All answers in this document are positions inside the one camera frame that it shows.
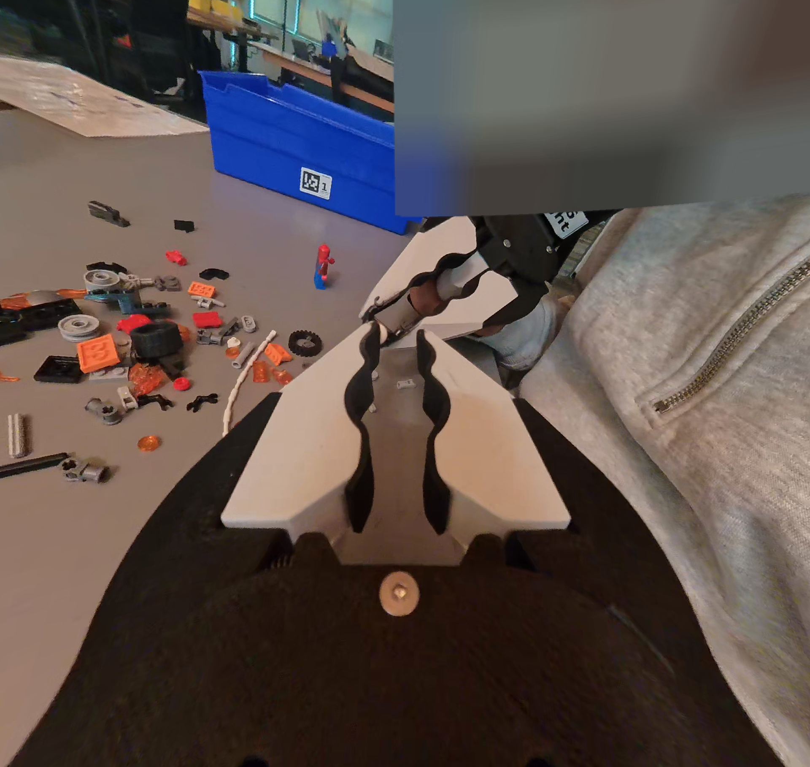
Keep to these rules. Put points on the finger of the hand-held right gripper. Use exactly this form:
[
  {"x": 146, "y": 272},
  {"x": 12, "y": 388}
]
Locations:
[
  {"x": 474, "y": 311},
  {"x": 430, "y": 248}
]

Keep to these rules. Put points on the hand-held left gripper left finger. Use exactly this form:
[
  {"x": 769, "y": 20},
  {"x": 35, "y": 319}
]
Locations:
[{"x": 297, "y": 457}]

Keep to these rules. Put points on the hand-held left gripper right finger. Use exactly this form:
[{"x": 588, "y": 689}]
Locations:
[{"x": 493, "y": 457}]

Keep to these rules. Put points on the light grey oval lego link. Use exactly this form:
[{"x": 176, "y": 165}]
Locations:
[{"x": 249, "y": 324}]

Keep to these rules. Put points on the dark grey small lego link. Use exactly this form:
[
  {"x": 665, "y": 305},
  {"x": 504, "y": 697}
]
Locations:
[{"x": 229, "y": 327}]

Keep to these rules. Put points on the transparent orange lego tile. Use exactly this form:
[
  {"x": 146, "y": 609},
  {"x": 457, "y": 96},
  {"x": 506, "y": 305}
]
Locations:
[
  {"x": 260, "y": 371},
  {"x": 281, "y": 375}
]

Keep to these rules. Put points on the orange lego wedge plate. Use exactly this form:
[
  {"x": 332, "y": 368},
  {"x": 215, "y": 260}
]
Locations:
[{"x": 277, "y": 354}]

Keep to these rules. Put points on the black thin lego wheel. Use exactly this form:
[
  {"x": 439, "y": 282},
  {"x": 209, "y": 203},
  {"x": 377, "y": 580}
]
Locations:
[{"x": 305, "y": 343}]

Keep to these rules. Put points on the grey lego tube pin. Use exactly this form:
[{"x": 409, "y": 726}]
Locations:
[{"x": 242, "y": 354}]

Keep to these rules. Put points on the red lego slope piece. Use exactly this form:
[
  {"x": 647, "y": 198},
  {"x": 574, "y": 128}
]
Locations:
[
  {"x": 207, "y": 320},
  {"x": 134, "y": 322}
]

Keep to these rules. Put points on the light grey small lego piece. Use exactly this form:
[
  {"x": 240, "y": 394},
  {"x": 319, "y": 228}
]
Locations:
[{"x": 126, "y": 398}]

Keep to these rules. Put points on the orange small lego plate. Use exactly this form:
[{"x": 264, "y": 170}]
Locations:
[{"x": 202, "y": 289}]

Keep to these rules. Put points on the black curved lego piece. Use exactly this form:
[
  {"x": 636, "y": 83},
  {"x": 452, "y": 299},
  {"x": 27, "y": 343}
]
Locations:
[{"x": 214, "y": 273}]

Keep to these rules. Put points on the light grey lego plate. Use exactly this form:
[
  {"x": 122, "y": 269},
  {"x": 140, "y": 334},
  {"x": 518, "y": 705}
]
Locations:
[{"x": 112, "y": 374}]

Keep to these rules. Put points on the black lego brick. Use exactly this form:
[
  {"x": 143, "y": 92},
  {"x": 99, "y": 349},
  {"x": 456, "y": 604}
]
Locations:
[{"x": 154, "y": 307}]

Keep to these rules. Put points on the orange large lego plate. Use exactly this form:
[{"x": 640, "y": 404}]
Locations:
[{"x": 98, "y": 354}]

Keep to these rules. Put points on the red small lego piece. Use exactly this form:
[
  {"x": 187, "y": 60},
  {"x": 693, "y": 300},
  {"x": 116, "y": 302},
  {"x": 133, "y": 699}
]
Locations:
[{"x": 176, "y": 257}]

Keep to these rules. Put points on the black square lego plate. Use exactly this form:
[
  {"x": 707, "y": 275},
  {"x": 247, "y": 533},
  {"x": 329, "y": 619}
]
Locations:
[
  {"x": 47, "y": 315},
  {"x": 58, "y": 369}
]

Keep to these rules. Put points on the black lego axle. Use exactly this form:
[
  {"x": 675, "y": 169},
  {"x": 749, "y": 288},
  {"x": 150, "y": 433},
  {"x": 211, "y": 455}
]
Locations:
[{"x": 31, "y": 465}]

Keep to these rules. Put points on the black angled lego piece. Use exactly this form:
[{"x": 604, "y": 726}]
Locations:
[{"x": 106, "y": 267}]

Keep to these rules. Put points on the light grey ridged lego pin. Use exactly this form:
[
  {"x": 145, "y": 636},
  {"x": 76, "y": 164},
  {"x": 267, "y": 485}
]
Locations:
[{"x": 18, "y": 434}]

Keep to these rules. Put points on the grey dome lego piece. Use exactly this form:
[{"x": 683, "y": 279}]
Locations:
[{"x": 39, "y": 297}]

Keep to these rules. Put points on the dark grey ridged lego piece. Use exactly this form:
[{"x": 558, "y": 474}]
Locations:
[{"x": 107, "y": 213}]

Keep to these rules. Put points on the red blue minifigure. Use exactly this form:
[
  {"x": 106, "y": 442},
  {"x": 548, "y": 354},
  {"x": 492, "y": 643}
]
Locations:
[{"x": 323, "y": 267}]

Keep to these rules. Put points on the dark grey pin connector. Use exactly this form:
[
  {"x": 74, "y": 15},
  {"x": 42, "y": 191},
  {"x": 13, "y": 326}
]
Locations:
[{"x": 209, "y": 336}]

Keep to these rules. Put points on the black wide rubber tire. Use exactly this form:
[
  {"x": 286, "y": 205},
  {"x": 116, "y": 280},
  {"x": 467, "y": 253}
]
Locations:
[{"x": 156, "y": 339}]

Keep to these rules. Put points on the blue plastic bin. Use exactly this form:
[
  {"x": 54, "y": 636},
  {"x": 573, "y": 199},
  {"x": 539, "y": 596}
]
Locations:
[{"x": 272, "y": 140}]

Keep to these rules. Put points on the dark grey technic connector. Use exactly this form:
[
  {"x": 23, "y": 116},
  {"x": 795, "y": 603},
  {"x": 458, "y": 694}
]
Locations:
[
  {"x": 104, "y": 411},
  {"x": 85, "y": 470}
]

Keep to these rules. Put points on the wooden workbench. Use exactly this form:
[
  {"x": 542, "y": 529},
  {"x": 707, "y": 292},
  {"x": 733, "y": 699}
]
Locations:
[
  {"x": 329, "y": 73},
  {"x": 240, "y": 27}
]

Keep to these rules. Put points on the grey zip hoodie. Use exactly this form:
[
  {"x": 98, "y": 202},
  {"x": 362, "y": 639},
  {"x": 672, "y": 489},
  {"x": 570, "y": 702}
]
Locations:
[{"x": 696, "y": 463}]

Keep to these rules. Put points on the dark grey hinge plate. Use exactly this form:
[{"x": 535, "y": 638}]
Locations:
[{"x": 168, "y": 283}]

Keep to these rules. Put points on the light grey ball joint piece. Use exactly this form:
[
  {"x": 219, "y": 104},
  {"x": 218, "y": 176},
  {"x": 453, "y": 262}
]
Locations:
[{"x": 136, "y": 281}]

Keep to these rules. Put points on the light grey wheel hub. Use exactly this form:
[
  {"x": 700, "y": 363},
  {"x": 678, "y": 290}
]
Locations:
[
  {"x": 79, "y": 327},
  {"x": 101, "y": 281}
]

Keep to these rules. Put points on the black smooth slope tile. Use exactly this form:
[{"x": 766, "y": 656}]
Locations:
[{"x": 9, "y": 330}]

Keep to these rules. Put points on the yellow storage bin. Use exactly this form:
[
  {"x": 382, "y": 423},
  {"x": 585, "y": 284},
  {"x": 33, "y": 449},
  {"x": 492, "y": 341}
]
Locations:
[
  {"x": 226, "y": 8},
  {"x": 201, "y": 2}
]

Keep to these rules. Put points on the transparent orange wide flame piece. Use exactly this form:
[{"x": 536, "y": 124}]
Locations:
[{"x": 9, "y": 302}]

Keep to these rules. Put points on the white instruction booklet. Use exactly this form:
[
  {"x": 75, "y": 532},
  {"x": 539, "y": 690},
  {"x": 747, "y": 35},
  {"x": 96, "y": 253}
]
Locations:
[{"x": 95, "y": 102}]

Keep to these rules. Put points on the black metal shelf rack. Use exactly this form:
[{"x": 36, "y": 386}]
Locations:
[{"x": 63, "y": 20}]

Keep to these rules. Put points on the black small bracket lego piece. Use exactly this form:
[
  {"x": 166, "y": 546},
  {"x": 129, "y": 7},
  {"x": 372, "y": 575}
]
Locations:
[{"x": 184, "y": 225}]

